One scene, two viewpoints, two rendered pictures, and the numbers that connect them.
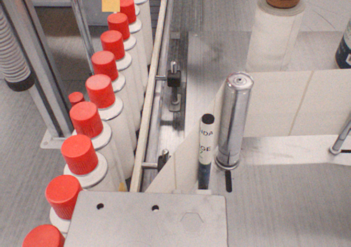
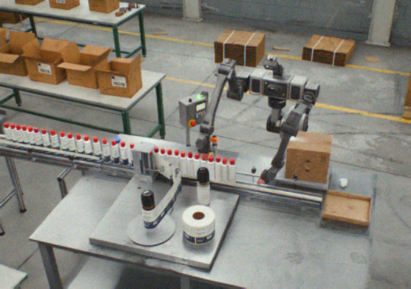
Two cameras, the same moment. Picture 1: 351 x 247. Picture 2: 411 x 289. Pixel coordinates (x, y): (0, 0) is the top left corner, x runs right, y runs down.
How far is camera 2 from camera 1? 353 cm
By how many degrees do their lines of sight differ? 75
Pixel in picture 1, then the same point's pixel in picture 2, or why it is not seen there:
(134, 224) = (149, 147)
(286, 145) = (178, 202)
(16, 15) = not seen: hidden behind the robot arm
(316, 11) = (252, 243)
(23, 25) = not seen: hidden behind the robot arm
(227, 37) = (231, 203)
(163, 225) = (148, 148)
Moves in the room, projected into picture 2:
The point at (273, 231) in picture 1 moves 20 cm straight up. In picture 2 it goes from (158, 193) to (156, 170)
